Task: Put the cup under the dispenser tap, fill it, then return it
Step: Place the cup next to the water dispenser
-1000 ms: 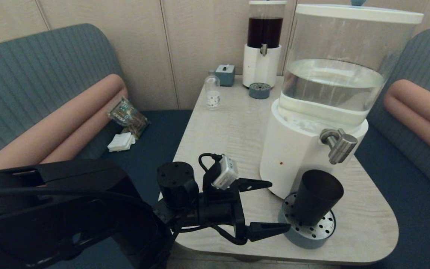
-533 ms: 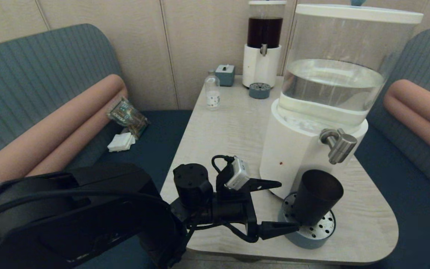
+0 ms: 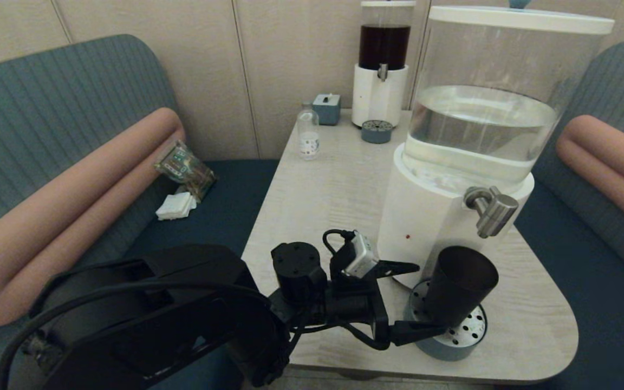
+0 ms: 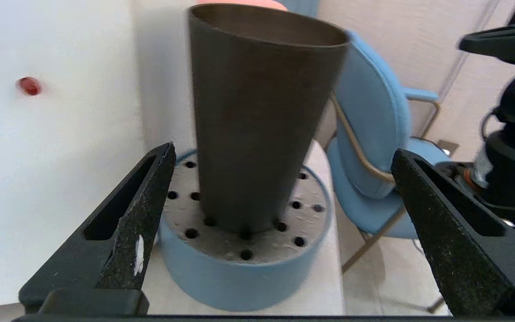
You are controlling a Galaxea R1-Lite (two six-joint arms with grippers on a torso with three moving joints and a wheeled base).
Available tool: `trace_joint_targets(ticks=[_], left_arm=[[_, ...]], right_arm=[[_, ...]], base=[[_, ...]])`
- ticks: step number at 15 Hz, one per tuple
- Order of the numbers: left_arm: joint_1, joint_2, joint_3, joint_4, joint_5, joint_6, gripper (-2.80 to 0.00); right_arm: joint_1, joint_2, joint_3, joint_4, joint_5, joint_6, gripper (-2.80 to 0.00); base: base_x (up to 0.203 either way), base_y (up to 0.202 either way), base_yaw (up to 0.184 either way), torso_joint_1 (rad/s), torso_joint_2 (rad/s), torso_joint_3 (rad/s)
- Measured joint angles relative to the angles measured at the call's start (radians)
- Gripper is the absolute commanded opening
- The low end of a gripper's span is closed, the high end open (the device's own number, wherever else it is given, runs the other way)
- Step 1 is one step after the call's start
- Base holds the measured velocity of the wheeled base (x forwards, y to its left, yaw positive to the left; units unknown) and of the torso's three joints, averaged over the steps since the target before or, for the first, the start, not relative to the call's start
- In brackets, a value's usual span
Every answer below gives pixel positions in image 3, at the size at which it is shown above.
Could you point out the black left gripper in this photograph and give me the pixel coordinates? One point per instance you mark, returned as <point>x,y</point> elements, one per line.
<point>352,306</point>

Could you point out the dark brown tall cup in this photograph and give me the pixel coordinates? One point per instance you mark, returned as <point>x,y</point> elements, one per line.
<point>461,284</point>

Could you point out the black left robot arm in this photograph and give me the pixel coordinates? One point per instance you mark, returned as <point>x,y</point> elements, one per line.
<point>182,325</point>

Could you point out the large blue perforated drip tray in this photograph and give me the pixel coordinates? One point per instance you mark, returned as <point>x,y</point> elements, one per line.
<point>453,346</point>

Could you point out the large white water dispenser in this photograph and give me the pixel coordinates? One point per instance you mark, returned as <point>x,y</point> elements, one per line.
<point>431,216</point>

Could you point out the small blue perforated drip tray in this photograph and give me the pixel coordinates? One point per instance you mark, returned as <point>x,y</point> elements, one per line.
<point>376,132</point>

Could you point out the teal right booth sofa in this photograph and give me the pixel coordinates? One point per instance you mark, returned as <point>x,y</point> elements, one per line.
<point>588,281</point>

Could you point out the teal booth sofa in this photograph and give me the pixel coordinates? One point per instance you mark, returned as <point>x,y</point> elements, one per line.
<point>588,281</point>
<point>73,86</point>

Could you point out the small clear plastic bottle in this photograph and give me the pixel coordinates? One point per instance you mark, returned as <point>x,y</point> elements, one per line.
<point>308,138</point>

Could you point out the blue-grey square box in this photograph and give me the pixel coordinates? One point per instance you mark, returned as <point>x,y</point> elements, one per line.
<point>327,111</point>

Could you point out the small white dark-drink dispenser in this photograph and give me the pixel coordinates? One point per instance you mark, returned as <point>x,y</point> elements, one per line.
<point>378,92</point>

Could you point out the pink right sofa bolster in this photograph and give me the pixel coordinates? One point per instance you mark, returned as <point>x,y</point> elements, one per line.
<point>610,157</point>

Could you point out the pink sofa bolster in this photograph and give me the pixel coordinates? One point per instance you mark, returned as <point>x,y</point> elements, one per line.
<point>610,157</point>
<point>101,173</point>

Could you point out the white napkin stack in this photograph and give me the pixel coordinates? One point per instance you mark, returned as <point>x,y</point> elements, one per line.
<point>175,206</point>

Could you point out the pink left sofa bolster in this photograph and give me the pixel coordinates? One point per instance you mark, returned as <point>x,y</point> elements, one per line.
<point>101,173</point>

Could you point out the teal left booth sofa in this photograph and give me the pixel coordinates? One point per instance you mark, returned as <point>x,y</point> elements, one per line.
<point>73,86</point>

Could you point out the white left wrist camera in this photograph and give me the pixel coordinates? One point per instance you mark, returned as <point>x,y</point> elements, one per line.
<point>361,260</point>

